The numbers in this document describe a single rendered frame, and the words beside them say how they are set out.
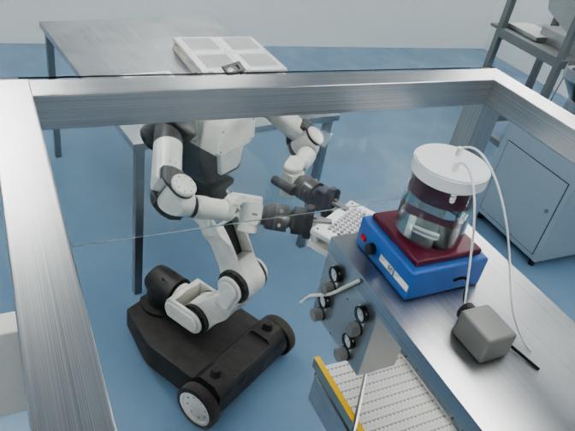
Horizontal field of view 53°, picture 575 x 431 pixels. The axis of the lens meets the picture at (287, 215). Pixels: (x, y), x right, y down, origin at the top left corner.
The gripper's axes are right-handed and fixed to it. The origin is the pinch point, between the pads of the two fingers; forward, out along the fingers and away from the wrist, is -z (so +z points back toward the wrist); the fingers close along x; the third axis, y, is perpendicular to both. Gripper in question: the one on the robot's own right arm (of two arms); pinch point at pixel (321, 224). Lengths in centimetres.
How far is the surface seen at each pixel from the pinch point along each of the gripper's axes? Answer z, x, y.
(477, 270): -29, -32, 54
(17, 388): 65, 6, 73
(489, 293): -33, -27, 56
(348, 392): -11, 16, 51
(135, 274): 78, 91, -63
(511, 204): -135, 79, -172
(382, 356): -13, -10, 62
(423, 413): -31, 17, 54
